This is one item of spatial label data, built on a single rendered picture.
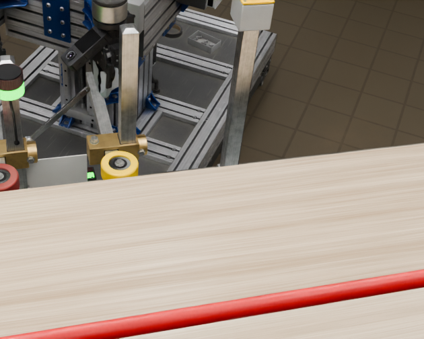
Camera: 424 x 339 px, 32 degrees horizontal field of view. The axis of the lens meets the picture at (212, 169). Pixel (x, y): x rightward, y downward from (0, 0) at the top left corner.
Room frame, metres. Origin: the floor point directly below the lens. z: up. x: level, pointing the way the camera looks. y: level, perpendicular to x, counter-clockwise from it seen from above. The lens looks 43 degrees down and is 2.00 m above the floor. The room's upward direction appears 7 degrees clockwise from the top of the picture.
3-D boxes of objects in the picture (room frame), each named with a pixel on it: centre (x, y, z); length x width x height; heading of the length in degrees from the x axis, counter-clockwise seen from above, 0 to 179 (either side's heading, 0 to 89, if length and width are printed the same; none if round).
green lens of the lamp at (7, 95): (1.18, 0.42, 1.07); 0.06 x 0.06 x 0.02
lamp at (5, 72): (1.18, 0.42, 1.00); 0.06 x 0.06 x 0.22; 20
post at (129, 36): (1.31, 0.20, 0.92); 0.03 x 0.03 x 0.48; 20
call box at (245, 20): (1.40, -0.04, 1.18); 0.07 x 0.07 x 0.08; 20
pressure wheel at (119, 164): (1.17, 0.20, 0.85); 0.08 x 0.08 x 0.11
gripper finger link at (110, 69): (1.35, 0.26, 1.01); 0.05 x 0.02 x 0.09; 40
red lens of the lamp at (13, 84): (1.18, 0.42, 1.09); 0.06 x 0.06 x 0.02
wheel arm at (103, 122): (1.36, 0.26, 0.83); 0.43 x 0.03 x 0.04; 20
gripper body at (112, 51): (1.39, 0.25, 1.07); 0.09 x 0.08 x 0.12; 130
